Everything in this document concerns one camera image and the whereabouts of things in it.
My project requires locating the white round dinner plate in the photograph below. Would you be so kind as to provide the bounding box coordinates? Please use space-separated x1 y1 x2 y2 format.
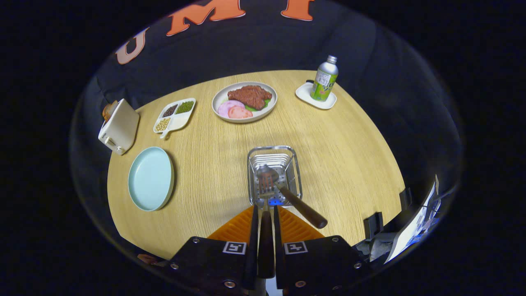
212 81 278 124

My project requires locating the white divided bean dish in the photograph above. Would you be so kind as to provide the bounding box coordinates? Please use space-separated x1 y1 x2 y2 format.
153 98 196 139

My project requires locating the brown steak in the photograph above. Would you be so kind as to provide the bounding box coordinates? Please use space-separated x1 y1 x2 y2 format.
227 85 272 111

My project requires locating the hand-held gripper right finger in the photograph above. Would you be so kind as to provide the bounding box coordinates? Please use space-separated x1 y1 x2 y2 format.
273 205 374 296

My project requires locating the green lettuce leaf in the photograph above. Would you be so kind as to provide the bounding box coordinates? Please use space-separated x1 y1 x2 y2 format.
224 98 272 112

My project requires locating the black backdrop cloth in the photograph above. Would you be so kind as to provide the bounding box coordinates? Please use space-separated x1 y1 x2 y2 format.
70 0 465 247

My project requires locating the black table clamp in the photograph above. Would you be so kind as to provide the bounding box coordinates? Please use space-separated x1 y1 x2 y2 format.
364 212 384 241
399 187 413 211

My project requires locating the white square coaster tray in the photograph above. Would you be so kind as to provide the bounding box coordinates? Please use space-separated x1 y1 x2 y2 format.
295 81 337 110

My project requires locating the silver bottle with green label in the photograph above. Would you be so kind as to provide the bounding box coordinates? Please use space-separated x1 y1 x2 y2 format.
310 55 339 102

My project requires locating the light blue plate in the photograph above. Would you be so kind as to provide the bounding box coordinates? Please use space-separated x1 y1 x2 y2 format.
128 147 175 212

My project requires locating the metal wire basket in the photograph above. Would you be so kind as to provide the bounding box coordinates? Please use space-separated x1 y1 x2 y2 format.
247 145 303 207

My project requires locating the white paper sheet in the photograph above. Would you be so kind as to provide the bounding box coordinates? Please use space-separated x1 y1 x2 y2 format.
386 175 442 264

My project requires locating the pale pink ham slice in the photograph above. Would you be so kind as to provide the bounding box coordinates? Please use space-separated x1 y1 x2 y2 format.
218 100 246 118

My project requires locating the white toaster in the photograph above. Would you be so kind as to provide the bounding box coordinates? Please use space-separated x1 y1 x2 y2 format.
98 98 140 155

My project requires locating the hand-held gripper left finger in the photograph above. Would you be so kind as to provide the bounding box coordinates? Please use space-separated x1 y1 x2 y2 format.
164 205 259 296

